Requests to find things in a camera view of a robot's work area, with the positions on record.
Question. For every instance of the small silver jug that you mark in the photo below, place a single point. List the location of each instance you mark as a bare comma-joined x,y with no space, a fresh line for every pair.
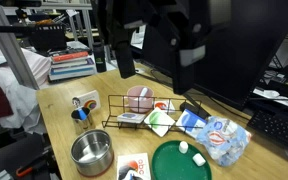
82,125

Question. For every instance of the white utensil in pink cup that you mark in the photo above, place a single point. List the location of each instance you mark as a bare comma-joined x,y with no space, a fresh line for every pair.
143,94

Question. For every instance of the pink plastic cup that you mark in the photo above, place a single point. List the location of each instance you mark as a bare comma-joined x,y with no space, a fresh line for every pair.
139,106

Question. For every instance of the red circle board book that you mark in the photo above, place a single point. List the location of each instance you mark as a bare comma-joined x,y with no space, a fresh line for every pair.
165,105

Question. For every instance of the green vegetables board book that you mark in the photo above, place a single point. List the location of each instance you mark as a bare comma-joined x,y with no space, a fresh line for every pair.
159,122

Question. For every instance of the blue white board book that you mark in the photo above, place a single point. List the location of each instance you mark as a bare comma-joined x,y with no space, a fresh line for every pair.
190,123

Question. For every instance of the black bottle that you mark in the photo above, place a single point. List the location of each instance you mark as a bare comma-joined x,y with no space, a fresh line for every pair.
98,51

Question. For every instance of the white marshmallow upright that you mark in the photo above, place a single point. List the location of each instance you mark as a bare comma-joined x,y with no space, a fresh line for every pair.
183,147

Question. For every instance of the stack of books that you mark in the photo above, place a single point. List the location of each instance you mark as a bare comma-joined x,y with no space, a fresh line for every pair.
71,65

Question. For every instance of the abc board book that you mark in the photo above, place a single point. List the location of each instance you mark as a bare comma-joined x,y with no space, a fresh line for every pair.
133,167

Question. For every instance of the green round plate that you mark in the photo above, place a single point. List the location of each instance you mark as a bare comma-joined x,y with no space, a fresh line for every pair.
168,163

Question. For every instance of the large stainless steel pot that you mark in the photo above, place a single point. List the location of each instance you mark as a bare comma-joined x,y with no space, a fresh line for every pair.
92,152

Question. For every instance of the large black monitor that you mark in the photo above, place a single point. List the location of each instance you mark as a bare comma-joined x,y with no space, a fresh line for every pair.
236,56

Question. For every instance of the white marshmallow lying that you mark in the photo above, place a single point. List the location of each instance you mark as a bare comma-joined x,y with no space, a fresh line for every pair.
198,159

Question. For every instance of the plastic bag of items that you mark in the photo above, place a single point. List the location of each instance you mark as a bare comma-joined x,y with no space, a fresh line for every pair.
224,140

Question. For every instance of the black mesh pen holder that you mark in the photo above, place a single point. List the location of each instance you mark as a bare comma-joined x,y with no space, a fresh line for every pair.
49,37

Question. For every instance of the white cloth pile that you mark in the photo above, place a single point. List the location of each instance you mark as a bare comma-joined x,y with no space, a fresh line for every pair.
22,100

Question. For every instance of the black keyboard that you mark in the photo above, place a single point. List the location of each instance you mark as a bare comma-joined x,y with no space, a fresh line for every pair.
273,125

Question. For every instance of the black wire rack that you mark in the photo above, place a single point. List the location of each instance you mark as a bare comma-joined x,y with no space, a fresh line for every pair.
118,105

